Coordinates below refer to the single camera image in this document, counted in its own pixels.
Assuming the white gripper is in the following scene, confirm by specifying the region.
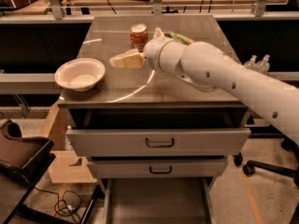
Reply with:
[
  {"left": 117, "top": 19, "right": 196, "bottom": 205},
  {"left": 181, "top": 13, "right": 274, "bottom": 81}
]
[{"left": 109, "top": 27, "right": 181, "bottom": 72}]

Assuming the red coke can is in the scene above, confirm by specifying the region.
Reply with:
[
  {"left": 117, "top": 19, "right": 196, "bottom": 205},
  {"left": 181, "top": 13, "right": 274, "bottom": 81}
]
[{"left": 130, "top": 23, "right": 149, "bottom": 52}]

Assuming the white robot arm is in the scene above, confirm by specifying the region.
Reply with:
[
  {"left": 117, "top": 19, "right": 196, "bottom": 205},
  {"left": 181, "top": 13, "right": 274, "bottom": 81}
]
[{"left": 109, "top": 35, "right": 299, "bottom": 144}]

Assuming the grey drawer cabinet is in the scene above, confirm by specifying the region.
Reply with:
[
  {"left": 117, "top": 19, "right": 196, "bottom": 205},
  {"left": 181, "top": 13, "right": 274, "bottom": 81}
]
[{"left": 57, "top": 14, "right": 263, "bottom": 224}]

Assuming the top grey drawer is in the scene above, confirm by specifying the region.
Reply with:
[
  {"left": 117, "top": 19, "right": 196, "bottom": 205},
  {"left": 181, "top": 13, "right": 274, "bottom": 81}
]
[{"left": 66, "top": 128, "right": 250, "bottom": 158}]

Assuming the grey drawer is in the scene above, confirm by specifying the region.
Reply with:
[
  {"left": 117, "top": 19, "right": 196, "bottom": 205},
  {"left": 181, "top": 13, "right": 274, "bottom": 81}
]
[
  {"left": 66, "top": 128, "right": 250, "bottom": 158},
  {"left": 103, "top": 178, "right": 216, "bottom": 224},
  {"left": 88, "top": 159, "right": 227, "bottom": 178}
]

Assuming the middle grey drawer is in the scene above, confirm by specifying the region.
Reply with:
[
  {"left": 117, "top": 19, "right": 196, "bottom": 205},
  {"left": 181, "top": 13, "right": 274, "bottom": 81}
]
[{"left": 88, "top": 159, "right": 227, "bottom": 178}]

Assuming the bottom grey drawer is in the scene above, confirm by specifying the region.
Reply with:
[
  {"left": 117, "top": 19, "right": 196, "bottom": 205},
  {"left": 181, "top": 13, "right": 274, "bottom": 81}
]
[{"left": 103, "top": 178, "right": 216, "bottom": 224}]

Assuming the green chip bag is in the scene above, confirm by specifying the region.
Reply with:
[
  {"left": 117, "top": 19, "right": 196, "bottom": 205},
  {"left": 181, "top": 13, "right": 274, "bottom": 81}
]
[{"left": 164, "top": 32, "right": 193, "bottom": 45}]

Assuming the white bowl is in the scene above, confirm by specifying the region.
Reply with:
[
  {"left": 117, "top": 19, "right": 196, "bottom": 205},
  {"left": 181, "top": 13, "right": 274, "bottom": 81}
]
[{"left": 54, "top": 58, "right": 106, "bottom": 91}]

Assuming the clear sanitizer bottle left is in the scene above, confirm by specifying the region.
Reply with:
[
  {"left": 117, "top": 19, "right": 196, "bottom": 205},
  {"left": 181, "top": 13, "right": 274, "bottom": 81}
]
[{"left": 244, "top": 55, "right": 257, "bottom": 70}]

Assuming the clear sanitizer bottle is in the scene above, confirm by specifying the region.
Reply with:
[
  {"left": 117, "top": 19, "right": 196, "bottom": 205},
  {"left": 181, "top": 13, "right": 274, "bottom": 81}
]
[
  {"left": 244, "top": 55, "right": 257, "bottom": 70},
  {"left": 254, "top": 54, "right": 270, "bottom": 75}
]

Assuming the clear sanitizer bottle right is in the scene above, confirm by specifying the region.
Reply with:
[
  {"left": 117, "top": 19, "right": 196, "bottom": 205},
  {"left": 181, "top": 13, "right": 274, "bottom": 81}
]
[{"left": 254, "top": 54, "right": 270, "bottom": 75}]

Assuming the wooden box on floor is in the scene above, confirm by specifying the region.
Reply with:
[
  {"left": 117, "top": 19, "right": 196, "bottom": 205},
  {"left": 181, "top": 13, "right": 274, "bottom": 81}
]
[{"left": 40, "top": 104, "right": 96, "bottom": 184}]

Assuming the black office chair base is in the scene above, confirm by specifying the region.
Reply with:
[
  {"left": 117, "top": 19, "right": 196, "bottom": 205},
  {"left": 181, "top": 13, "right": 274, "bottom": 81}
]
[{"left": 242, "top": 138, "right": 299, "bottom": 224}]

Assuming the dark chair at left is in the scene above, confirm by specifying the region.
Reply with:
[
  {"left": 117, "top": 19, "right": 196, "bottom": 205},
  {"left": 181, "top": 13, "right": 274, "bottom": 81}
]
[{"left": 0, "top": 119, "right": 57, "bottom": 224}]

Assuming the black floor cable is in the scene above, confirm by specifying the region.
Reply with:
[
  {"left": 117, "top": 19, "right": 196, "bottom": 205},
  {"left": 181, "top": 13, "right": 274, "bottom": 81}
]
[{"left": 32, "top": 185, "right": 83, "bottom": 224}]

